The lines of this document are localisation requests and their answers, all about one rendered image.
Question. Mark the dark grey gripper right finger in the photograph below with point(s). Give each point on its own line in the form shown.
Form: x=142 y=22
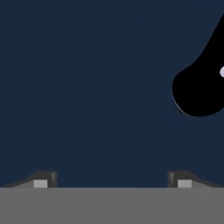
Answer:
x=180 y=176

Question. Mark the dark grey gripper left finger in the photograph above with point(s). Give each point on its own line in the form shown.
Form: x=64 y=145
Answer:
x=43 y=176

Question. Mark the dark blue drawer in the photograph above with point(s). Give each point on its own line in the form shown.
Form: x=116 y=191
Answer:
x=87 y=87

